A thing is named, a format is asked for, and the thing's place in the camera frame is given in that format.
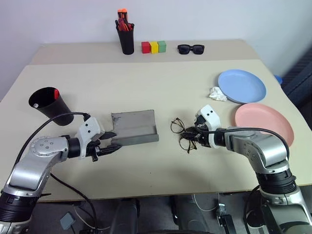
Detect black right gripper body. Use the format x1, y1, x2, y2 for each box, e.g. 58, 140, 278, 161
194, 115, 213, 148

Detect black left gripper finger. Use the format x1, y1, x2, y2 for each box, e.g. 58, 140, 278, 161
99, 144, 122, 156
99, 131, 118, 141

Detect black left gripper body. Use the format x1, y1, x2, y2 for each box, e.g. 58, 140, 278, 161
85, 133, 106, 163

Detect tortoiseshell thin-rim eyeglasses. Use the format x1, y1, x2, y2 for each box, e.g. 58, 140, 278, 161
170, 117, 198, 155

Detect black cup with two markers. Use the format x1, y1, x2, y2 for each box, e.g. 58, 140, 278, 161
28, 86, 75, 127

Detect black cup full of markers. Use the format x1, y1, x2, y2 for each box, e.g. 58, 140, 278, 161
116, 23, 136, 56

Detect crumpled white paper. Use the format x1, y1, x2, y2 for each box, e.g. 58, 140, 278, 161
208, 86, 228, 101

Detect blue plate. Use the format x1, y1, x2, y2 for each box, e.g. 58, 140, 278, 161
217, 69, 267, 103

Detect pink plate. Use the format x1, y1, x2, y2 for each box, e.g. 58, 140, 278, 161
234, 102, 295, 148

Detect dark rounded shape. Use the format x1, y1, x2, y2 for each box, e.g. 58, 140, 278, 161
111, 197, 140, 234

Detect small grey box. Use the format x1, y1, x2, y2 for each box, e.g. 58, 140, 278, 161
59, 212, 77, 230

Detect black sunglasses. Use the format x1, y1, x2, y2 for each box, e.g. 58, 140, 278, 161
177, 44, 205, 56

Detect black table clamp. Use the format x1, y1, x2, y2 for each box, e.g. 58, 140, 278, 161
215, 203, 236, 234

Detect black ribbed furniture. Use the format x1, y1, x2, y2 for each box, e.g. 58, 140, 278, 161
280, 45, 312, 115

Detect red and black marker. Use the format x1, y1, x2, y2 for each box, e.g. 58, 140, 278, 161
118, 19, 134, 32

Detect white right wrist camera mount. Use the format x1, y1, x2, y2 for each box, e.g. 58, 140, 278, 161
195, 104, 223, 149

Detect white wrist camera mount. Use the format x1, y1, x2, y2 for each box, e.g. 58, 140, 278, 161
195, 104, 223, 149
74, 117, 106, 160

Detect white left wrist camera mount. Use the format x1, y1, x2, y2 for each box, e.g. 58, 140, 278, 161
74, 117, 106, 160

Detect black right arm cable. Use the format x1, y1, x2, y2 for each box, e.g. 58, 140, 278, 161
201, 127, 291, 162

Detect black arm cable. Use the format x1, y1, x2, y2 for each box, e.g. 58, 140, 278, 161
201, 127, 291, 162
14, 112, 92, 165

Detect black floor cable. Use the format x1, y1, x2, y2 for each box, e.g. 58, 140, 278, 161
49, 172, 99, 234

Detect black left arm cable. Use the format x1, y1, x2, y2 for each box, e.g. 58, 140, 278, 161
14, 112, 92, 165

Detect white floor cable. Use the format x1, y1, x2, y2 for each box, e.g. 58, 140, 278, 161
73, 206, 112, 231

